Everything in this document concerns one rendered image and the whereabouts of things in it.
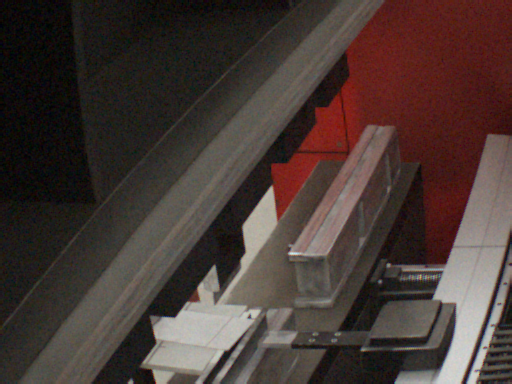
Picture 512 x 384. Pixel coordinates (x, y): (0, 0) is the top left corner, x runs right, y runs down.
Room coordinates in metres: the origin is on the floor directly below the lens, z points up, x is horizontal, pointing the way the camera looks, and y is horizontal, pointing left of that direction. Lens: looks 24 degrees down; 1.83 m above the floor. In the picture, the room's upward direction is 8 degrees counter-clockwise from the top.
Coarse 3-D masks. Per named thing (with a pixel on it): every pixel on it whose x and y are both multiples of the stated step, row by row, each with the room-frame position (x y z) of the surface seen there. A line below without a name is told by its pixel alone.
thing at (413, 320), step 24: (384, 312) 1.38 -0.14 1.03; (408, 312) 1.36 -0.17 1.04; (432, 312) 1.35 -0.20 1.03; (264, 336) 1.42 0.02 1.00; (288, 336) 1.41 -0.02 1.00; (312, 336) 1.40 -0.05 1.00; (336, 336) 1.39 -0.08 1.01; (360, 336) 1.38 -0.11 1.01; (384, 336) 1.32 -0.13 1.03; (408, 336) 1.30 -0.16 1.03; (432, 336) 1.30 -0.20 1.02; (384, 360) 1.30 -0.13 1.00; (408, 360) 1.29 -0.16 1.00; (432, 360) 1.28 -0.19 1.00
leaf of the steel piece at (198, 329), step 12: (180, 312) 1.52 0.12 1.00; (192, 312) 1.52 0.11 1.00; (156, 324) 1.49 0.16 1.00; (168, 324) 1.49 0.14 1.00; (180, 324) 1.49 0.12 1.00; (192, 324) 1.48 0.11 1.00; (204, 324) 1.48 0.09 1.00; (216, 324) 1.48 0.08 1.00; (156, 336) 1.46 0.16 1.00; (168, 336) 1.45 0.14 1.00; (180, 336) 1.45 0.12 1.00; (192, 336) 1.45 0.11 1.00; (204, 336) 1.45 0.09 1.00
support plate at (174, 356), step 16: (192, 304) 1.55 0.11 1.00; (208, 304) 1.54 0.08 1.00; (160, 352) 1.41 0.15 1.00; (176, 352) 1.41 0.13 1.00; (192, 352) 1.41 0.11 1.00; (208, 352) 1.40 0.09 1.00; (144, 368) 1.39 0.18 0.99; (160, 368) 1.38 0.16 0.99; (176, 368) 1.37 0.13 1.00; (192, 368) 1.36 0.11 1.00
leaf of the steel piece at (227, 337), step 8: (232, 320) 1.48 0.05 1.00; (240, 320) 1.48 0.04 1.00; (248, 320) 1.48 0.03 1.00; (224, 328) 1.46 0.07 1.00; (232, 328) 1.46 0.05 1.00; (240, 328) 1.46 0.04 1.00; (248, 328) 1.46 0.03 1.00; (216, 336) 1.44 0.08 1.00; (224, 336) 1.44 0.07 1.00; (232, 336) 1.44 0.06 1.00; (240, 336) 1.44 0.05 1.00; (208, 344) 1.42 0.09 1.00; (216, 344) 1.42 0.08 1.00; (224, 344) 1.42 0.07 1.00; (232, 344) 1.42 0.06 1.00
